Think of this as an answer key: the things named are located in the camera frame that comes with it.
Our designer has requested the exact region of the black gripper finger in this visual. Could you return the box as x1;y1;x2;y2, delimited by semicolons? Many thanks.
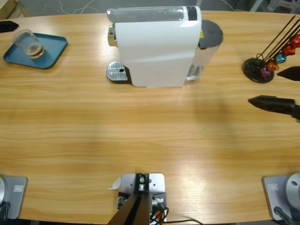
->
0;21;19;33

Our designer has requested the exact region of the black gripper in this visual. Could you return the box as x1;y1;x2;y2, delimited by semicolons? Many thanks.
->
247;66;300;123

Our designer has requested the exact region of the clear glass cup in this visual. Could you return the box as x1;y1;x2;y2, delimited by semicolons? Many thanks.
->
12;29;46;60

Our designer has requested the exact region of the red coffee capsule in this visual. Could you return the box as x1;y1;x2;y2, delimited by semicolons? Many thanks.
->
290;34;300;49
282;44;295;56

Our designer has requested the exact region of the white capsule coffee machine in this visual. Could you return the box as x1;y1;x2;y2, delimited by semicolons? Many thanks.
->
106;6;203;89

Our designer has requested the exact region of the cardboard box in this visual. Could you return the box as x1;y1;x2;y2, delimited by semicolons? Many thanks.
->
0;0;30;21

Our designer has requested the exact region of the black capsule holder with rods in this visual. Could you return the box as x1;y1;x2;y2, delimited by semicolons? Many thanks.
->
242;15;300;84

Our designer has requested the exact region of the teal plastic tray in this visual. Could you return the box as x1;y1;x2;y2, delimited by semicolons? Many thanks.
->
3;32;68;70

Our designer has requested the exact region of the white plastic furniture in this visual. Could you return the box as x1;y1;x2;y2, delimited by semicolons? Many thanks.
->
248;0;300;13

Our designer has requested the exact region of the clear water tank dark lid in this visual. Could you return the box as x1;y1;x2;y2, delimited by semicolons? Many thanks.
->
184;20;225;83

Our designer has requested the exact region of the metal grate drip tray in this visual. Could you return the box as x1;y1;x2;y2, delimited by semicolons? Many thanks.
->
106;60;130;83

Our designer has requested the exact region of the white paper tag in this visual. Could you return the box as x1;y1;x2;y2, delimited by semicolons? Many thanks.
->
108;177;121;190

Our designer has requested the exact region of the white floor cable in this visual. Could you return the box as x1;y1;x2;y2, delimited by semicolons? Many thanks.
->
58;0;104;15

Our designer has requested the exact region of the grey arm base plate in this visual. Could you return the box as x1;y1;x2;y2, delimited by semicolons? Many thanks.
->
0;176;29;220
262;172;300;221

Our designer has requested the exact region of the black arm base cable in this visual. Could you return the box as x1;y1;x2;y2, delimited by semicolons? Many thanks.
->
0;201;11;221
273;206;294;225

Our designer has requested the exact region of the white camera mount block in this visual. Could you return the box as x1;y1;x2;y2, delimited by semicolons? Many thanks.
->
117;172;167;223

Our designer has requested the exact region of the black cable at mount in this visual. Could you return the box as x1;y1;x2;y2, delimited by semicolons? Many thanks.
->
164;218;204;225

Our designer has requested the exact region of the orange and black cable bundle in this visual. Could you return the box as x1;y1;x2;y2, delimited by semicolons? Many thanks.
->
150;206;169;224

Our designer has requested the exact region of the dark camera post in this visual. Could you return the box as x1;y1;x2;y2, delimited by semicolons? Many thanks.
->
109;173;150;225

